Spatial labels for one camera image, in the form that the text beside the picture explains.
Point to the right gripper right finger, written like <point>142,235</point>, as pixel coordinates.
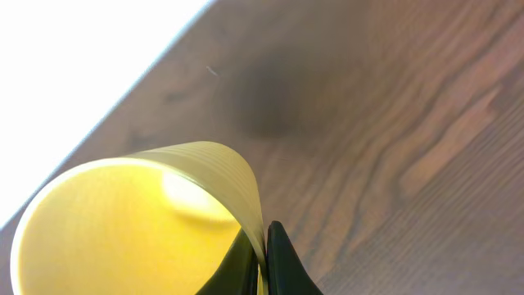
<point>287,275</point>

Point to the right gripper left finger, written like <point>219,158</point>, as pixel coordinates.
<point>238,272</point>

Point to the yellow cup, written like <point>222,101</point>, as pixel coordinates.
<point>154,222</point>

